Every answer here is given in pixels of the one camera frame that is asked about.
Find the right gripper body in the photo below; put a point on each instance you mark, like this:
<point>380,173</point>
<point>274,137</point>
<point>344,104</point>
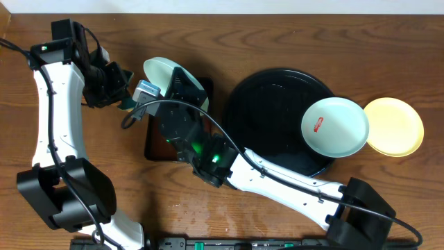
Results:
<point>176,90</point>

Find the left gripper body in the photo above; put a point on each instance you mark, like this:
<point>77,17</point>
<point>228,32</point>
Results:
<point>116,76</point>

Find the green yellow sponge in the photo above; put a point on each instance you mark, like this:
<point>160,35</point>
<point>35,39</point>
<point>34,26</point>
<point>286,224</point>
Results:
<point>128,103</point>

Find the rectangular brown water tray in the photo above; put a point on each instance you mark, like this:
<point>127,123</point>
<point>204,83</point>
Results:
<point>156,147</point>

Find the light blue front plate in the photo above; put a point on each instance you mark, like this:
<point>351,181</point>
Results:
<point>175,82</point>

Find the light green plate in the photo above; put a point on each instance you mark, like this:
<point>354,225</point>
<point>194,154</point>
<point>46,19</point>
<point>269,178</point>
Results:
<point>335,127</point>

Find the yellow plate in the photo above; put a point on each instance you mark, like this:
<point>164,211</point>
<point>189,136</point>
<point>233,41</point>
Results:
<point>396,129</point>

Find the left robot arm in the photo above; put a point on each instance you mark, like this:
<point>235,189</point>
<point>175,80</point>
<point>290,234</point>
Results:
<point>62,186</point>

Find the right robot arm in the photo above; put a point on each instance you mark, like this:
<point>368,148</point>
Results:
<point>353,215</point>

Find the round black tray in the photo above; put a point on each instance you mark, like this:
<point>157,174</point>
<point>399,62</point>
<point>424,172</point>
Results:
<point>264,114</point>

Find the cardboard box corner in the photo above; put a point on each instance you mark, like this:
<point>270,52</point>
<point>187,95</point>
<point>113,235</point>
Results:
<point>5,16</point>

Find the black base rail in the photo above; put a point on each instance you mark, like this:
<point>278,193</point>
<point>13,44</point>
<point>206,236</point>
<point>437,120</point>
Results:
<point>180,243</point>

